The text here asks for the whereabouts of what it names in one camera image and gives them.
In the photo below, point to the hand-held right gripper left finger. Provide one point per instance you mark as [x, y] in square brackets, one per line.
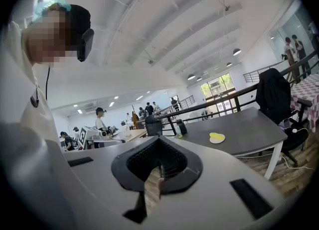
[99, 174]

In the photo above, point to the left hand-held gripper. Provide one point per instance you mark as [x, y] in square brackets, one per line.
[83, 135]

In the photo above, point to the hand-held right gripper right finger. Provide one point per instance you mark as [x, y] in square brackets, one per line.
[219, 174]

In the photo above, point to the white plate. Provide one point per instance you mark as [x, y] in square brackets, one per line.
[220, 140]

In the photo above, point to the yellow banana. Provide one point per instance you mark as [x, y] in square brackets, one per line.
[215, 135]

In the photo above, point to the row of ceiling light panels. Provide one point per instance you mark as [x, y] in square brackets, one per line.
[111, 104]

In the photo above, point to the wooden coat stand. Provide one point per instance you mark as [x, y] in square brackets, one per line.
[134, 118]

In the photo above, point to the clear plastic bottle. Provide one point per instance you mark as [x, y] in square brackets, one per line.
[178, 134]

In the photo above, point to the black water bottle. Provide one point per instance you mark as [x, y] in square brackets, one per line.
[181, 127]

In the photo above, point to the black mesh office chair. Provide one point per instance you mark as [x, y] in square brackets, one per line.
[153, 127]

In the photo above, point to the person in white shirt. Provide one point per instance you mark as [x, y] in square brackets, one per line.
[22, 94]

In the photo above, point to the black metal railing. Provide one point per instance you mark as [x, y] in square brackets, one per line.
[224, 99]

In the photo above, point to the glass entrance door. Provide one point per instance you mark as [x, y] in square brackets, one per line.
[219, 92]

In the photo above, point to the black office chair with jacket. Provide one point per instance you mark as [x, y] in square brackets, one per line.
[272, 97]

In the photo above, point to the person's head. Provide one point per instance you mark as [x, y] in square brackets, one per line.
[49, 37]

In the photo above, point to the grey metal railing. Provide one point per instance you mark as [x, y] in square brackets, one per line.
[259, 74]

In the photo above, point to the red checkered tablecloth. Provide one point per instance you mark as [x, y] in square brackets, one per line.
[305, 92]

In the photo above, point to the teal hair cap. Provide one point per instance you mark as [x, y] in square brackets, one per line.
[47, 6]

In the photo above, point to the black head camera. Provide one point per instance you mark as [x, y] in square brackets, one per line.
[85, 46]

